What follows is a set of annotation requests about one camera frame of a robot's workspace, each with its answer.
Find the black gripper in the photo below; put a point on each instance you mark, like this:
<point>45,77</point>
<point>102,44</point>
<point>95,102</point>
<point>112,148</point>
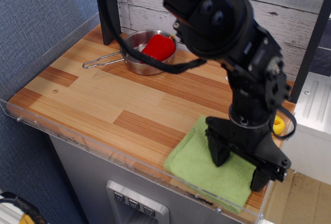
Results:
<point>255,145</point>

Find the green cloth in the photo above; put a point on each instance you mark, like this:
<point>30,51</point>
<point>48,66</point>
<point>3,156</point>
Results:
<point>191,161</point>

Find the yellow handled toy knife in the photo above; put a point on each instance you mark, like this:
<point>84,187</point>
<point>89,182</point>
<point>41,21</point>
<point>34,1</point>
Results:
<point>278,126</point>

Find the red toy bell pepper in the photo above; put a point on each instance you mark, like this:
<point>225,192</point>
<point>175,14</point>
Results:
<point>160,47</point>

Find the small steel pan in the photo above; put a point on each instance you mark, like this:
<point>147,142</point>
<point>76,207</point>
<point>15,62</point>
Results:
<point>137,41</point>

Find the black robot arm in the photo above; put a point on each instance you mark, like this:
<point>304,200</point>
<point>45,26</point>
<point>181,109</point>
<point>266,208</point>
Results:
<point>225,31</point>

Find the clear acrylic table guard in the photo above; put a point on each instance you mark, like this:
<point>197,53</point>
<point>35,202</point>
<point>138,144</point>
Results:
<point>131,121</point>

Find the white toy sink unit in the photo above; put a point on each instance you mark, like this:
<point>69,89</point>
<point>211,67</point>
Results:
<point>309,148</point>

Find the silver dispenser button panel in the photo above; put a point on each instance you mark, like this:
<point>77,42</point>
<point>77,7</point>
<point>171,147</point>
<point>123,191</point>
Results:
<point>130,206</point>

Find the grey toy fridge cabinet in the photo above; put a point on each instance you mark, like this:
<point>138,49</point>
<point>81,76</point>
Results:
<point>89,173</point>

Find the right dark grey post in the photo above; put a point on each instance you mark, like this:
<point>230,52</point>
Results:
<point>312,46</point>

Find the dark grey post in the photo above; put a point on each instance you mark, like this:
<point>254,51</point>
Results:
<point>312,46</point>
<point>109,20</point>

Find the left dark grey post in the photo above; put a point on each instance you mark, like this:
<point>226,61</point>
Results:
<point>109,20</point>

